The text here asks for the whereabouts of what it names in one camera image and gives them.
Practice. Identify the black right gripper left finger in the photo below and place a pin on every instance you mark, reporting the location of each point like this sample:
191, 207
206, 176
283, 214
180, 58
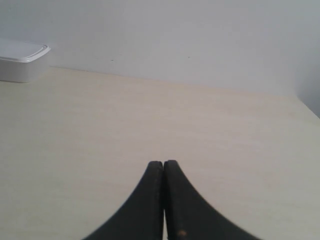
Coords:
141, 217

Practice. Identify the white plastic lidded container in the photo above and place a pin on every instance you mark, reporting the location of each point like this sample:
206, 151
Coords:
22, 62

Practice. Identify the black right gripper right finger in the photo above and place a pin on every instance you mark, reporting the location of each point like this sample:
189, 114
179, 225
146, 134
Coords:
189, 216

